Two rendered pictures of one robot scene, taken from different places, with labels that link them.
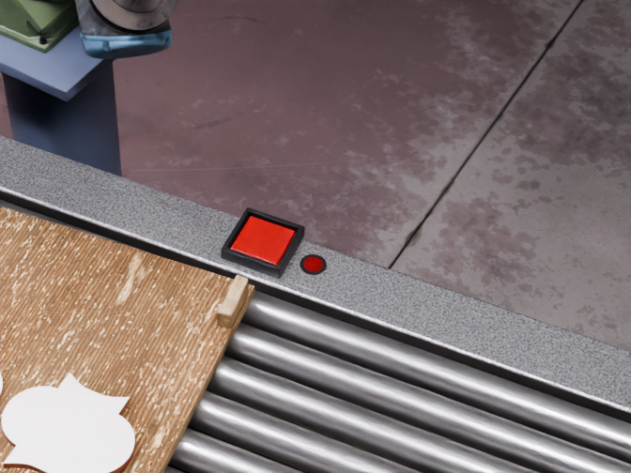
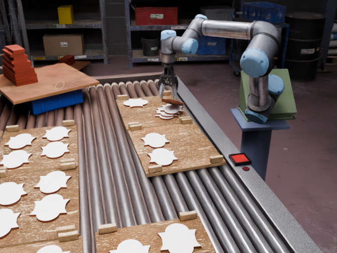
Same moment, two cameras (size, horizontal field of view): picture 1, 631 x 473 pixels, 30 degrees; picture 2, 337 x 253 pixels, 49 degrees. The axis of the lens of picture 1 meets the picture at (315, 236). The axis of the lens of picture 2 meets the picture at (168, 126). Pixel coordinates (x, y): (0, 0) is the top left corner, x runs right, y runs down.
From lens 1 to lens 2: 0.97 m
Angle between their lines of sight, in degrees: 50
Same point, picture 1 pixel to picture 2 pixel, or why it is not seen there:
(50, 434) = (158, 154)
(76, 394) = (170, 153)
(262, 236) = (240, 157)
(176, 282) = (212, 152)
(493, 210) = not seen: outside the picture
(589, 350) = (290, 219)
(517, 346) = (271, 207)
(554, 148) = not seen: outside the picture
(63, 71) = (246, 125)
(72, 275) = (196, 142)
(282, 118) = not seen: outside the picture
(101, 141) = (257, 156)
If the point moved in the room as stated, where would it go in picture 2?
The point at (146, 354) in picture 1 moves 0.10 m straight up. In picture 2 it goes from (190, 157) to (191, 137)
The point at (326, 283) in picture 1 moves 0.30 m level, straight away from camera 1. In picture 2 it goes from (243, 172) to (294, 153)
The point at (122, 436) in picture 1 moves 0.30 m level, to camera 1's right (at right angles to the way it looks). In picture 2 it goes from (168, 162) to (212, 200)
